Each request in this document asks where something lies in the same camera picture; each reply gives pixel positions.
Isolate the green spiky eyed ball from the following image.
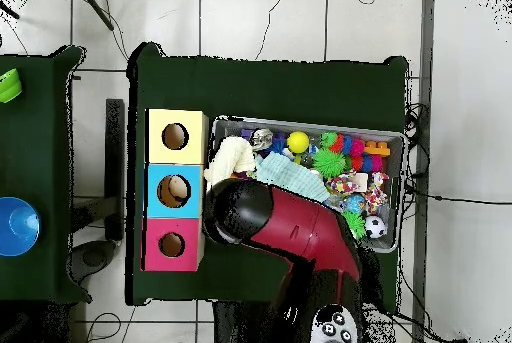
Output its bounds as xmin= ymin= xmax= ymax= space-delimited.
xmin=342 ymin=210 xmax=367 ymax=240

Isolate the black upright panel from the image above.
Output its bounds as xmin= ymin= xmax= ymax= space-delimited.
xmin=104 ymin=98 xmax=126 ymax=242

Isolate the clear mesh bin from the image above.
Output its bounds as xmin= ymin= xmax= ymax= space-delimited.
xmin=203 ymin=115 xmax=408 ymax=255

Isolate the plain green spiky ball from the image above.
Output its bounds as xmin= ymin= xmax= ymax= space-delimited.
xmin=312 ymin=147 xmax=347 ymax=179

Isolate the small soccer ball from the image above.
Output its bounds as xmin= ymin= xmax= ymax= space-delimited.
xmin=364 ymin=215 xmax=388 ymax=239

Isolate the rainbow spiky caterpillar toy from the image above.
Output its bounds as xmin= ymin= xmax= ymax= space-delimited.
xmin=320 ymin=131 xmax=384 ymax=173

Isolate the light blue knit cloth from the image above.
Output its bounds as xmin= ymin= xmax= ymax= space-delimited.
xmin=255 ymin=152 xmax=332 ymax=204

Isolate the black tripod leg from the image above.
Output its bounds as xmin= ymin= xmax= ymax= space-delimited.
xmin=75 ymin=0 xmax=116 ymax=32
xmin=0 ymin=0 xmax=21 ymax=21

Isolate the dark green table cloth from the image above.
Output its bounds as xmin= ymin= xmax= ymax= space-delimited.
xmin=125 ymin=41 xmax=410 ymax=307

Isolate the grey round base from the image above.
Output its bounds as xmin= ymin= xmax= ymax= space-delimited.
xmin=69 ymin=238 xmax=118 ymax=284

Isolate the green cup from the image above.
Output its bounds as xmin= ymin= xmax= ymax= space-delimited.
xmin=0 ymin=67 xmax=24 ymax=104

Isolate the blue bowl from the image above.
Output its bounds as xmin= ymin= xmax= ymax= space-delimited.
xmin=0 ymin=196 xmax=42 ymax=257

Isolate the black cable bundle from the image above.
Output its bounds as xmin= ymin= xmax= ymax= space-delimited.
xmin=403 ymin=101 xmax=431 ymax=178

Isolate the green covered side table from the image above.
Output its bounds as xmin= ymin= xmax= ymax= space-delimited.
xmin=0 ymin=45 xmax=93 ymax=305

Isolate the wooden box with three holes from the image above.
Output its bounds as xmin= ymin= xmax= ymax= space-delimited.
xmin=140 ymin=108 xmax=210 ymax=273

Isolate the cream knit cloth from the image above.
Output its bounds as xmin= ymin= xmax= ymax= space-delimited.
xmin=203 ymin=136 xmax=257 ymax=189

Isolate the yellow ball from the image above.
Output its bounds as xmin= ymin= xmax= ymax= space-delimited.
xmin=286 ymin=130 xmax=311 ymax=155

